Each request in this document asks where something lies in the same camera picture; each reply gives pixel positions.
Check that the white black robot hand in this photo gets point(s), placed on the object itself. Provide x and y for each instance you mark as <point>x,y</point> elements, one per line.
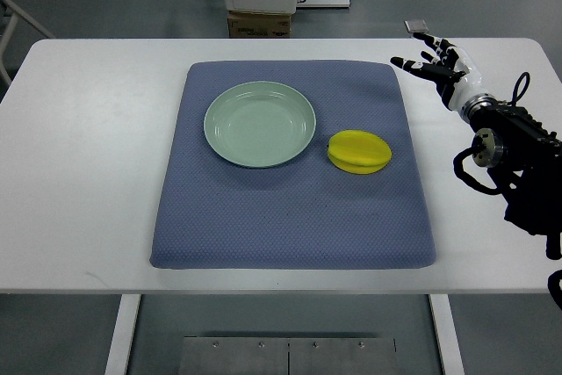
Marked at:
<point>450,68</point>

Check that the yellow starfruit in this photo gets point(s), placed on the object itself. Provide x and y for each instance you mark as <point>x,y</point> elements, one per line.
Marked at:
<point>358,152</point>

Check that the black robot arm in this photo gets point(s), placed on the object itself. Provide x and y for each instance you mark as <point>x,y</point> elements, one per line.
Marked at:
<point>512,155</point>

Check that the small grey floor plate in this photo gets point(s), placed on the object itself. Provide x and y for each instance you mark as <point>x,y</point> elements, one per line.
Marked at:
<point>416,26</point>

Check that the light green plate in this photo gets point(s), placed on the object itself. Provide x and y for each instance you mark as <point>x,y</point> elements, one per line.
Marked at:
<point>259,124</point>

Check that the cardboard box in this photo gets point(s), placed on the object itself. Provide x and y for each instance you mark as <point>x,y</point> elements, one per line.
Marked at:
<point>245,25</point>

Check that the right white table leg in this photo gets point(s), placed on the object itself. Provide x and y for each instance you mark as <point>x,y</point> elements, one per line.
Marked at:
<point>446,335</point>

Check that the white table leg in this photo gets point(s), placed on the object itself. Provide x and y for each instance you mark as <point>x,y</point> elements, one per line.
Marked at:
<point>123,333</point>
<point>446,335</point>

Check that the blue textured mat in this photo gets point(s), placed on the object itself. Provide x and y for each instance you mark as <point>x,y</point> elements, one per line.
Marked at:
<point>306,214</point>

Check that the left white table leg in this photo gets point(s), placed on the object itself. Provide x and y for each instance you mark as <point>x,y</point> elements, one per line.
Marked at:
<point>123,333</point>

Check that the white floor rail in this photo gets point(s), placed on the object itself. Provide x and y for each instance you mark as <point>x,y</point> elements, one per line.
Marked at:
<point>323,4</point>

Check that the metal base plate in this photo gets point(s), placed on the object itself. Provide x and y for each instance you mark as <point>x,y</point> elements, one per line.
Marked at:
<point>288,355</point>

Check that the white chair frame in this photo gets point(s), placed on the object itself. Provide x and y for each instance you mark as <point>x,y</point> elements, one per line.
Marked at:
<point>11,16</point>

